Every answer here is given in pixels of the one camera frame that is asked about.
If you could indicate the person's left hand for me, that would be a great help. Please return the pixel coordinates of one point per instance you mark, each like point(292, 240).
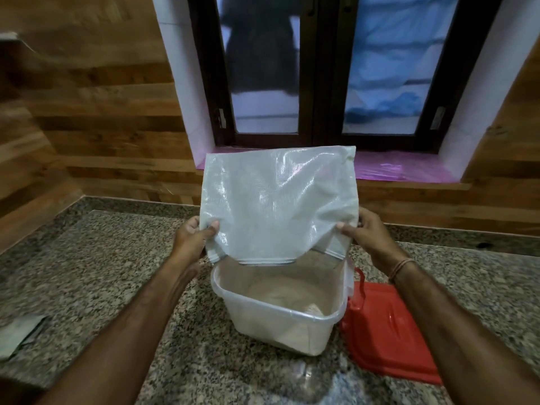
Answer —
point(188, 243)

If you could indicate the person's right hand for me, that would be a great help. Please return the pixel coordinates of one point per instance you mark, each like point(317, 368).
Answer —
point(373, 240)

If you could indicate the person's left thumb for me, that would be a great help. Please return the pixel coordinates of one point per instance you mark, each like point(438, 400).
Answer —
point(209, 230)

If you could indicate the person's right thumb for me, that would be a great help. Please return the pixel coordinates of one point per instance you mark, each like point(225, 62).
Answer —
point(348, 229)

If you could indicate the white woven plastic sack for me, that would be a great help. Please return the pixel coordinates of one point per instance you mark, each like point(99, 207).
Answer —
point(276, 202)

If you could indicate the person's left forearm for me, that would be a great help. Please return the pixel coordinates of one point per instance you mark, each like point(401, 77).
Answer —
point(126, 333)

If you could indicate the person's right forearm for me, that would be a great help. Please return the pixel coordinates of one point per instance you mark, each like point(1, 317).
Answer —
point(468, 333)

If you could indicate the thread wrist band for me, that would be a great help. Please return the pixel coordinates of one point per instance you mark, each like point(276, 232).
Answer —
point(400, 267)

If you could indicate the pink plastic sill sheet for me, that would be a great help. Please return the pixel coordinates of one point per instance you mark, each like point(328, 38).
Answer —
point(379, 166)

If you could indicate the white flour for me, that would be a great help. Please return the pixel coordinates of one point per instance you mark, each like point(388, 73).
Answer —
point(291, 303)

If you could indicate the clear plastic container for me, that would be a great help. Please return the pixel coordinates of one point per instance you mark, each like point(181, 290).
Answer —
point(280, 307)

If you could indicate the red plastic container lid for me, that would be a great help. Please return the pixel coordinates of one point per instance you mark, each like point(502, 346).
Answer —
point(388, 331)

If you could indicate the grey paper scrap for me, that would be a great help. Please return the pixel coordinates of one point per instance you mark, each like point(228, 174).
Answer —
point(19, 335)

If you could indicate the dark wooden window frame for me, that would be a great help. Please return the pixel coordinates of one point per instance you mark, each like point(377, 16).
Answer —
point(333, 71)

